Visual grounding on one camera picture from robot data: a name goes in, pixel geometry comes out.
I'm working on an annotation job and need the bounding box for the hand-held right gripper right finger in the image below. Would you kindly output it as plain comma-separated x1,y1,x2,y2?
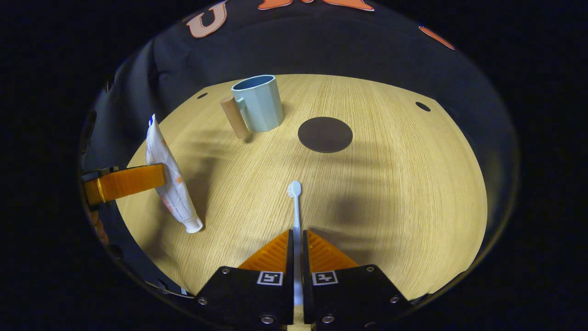
302,229,412,327

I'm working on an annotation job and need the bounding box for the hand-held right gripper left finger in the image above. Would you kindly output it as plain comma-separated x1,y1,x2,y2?
195,229,295,327

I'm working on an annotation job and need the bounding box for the white toothpaste tube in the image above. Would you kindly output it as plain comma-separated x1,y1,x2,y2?
145,114,204,234

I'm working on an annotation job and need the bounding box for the white toothbrush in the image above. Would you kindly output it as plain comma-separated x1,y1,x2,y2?
287,181,305,307

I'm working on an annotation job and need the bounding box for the light blue cup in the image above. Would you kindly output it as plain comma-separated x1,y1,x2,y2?
220,74,284,140

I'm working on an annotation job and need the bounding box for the dark round coaster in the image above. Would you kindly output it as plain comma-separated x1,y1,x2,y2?
298,117,354,154

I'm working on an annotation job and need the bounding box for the black backdrop cloth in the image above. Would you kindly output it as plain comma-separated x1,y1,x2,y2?
80,0,520,285

